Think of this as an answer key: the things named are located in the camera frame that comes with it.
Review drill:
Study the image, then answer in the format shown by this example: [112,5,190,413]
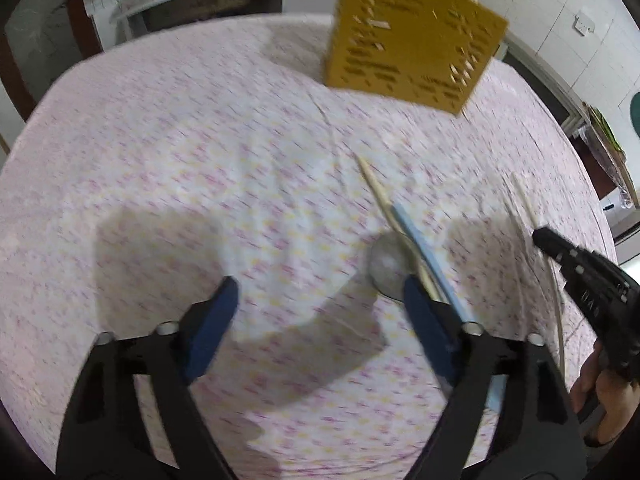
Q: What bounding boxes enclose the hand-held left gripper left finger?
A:
[56,276,240,480]

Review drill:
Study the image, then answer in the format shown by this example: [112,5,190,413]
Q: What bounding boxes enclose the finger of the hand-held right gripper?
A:
[531,226,577,282]

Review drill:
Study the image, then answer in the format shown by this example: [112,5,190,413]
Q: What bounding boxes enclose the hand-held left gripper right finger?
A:
[403,276,588,480]

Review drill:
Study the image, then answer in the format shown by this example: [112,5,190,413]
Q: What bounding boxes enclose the light wooden chopstick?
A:
[356,155,437,302]
[511,172,567,378]

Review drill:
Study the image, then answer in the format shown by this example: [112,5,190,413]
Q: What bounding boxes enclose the light blue plastic spoon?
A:
[390,202,503,413]

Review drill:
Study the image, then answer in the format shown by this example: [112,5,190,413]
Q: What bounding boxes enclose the yellow perforated utensil holder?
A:
[320,0,511,117]

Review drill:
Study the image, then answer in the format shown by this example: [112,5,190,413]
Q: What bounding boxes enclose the person's right hand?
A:
[569,344,640,449]

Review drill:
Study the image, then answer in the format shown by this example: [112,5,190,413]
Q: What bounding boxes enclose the wooden cutting board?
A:
[584,102,640,206]

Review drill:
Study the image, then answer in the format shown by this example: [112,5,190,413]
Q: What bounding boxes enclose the green vegetables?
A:
[590,105,624,154]

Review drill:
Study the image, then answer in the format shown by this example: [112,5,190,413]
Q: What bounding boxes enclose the green round cutting board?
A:
[627,90,640,142]

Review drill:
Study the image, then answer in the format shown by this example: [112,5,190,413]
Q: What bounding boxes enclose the pink floral tablecloth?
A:
[0,12,620,480]

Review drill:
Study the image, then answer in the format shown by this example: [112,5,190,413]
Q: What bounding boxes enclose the white wall socket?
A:
[572,9,597,37]

